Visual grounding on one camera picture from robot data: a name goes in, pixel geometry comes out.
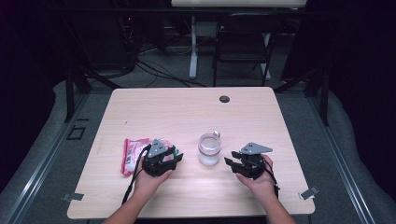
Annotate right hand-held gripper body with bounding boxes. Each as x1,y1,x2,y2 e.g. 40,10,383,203
237,142,274,181

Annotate person's right hand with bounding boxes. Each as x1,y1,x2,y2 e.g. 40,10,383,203
235,154,280,204

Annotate black metal stand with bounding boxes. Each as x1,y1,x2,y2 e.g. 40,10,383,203
64,62,123,123
274,66,331,127

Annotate black square floor tape mark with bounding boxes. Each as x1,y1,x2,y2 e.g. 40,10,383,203
65,125,87,141

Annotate aluminium floor rail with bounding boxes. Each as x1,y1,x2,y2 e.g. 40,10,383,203
306,92,379,224
0,92,92,224

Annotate black computer case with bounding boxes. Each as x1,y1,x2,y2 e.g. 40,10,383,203
73,12,134,73

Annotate white desk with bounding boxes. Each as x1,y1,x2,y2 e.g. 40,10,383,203
170,0,308,81

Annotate grey tape piece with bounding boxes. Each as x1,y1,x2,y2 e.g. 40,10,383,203
62,192,85,202
298,186,320,201

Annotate black folding chair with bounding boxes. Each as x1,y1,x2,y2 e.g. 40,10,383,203
212,12,283,88

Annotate person's left hand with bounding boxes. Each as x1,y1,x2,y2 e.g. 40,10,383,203
134,157,174,201

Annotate pink and white plastic bag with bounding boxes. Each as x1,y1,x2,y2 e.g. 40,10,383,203
120,137,180,177

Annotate black floor cables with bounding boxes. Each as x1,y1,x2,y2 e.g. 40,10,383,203
134,59,207,89

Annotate right hand-held gripper black cable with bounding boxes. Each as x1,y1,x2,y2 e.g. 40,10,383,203
262,155,281,200

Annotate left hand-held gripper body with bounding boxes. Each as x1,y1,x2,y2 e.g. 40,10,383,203
142,138,178,178

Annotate grey box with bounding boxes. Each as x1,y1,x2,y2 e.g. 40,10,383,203
195,21,219,39

